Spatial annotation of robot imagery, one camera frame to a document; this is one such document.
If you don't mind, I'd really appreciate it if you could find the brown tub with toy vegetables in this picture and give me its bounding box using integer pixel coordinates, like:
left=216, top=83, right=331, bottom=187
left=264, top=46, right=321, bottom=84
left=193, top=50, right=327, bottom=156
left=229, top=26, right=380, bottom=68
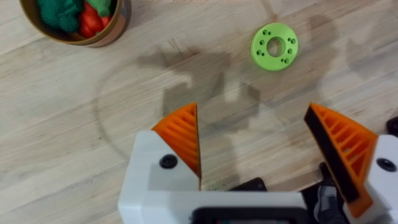
left=19, top=0, right=132, bottom=48

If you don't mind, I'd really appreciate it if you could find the small black object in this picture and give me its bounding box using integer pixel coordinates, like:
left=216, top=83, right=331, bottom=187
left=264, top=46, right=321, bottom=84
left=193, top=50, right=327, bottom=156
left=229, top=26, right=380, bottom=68
left=386, top=116, right=398, bottom=138

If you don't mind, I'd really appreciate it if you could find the left gripper white and orange left finger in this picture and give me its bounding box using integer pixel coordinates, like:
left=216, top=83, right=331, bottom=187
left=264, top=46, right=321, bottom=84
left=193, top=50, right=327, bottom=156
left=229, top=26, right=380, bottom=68
left=120, top=102, right=203, bottom=200

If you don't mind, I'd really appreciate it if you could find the green disc with holes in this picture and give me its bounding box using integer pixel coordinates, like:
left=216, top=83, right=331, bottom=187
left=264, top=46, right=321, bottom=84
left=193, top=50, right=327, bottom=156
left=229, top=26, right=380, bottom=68
left=250, top=22, right=299, bottom=72

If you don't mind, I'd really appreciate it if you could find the left gripper white and orange right finger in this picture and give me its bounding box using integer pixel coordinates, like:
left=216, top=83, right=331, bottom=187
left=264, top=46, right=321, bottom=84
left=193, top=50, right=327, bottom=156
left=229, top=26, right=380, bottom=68
left=303, top=103, right=398, bottom=224

